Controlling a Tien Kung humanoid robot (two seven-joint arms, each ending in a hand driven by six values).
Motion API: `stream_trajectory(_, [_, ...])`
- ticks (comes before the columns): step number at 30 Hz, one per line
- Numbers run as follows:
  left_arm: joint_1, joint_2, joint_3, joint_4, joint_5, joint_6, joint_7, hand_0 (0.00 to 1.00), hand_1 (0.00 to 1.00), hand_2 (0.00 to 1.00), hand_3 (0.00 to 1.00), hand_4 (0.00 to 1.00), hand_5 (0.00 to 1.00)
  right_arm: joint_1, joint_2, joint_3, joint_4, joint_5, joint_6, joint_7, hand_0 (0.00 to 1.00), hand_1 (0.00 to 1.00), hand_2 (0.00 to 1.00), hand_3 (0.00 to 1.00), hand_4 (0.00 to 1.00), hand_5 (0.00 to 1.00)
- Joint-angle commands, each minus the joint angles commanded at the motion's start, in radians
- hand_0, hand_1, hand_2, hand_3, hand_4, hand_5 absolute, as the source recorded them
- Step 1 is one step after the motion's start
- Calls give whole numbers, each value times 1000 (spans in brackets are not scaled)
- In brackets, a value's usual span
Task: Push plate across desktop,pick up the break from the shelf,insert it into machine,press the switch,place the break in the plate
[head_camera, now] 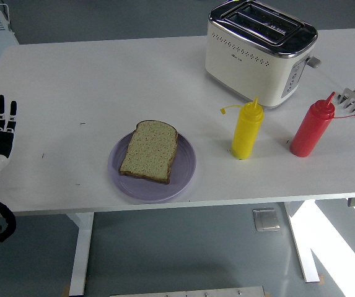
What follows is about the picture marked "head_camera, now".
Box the yellow squeeze bottle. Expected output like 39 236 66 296
219 97 264 160

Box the slice of bread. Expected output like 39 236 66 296
118 119 179 186

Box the white table leg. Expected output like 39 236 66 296
281 200 322 283
67 212 95 296

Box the metal floor socket cover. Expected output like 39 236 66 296
252 207 282 232

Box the purple plastic plate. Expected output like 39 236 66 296
107 131 197 204

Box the red squeeze bottle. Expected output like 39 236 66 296
289 91 355 157

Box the cream two-slot toaster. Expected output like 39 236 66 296
204 0 322 111

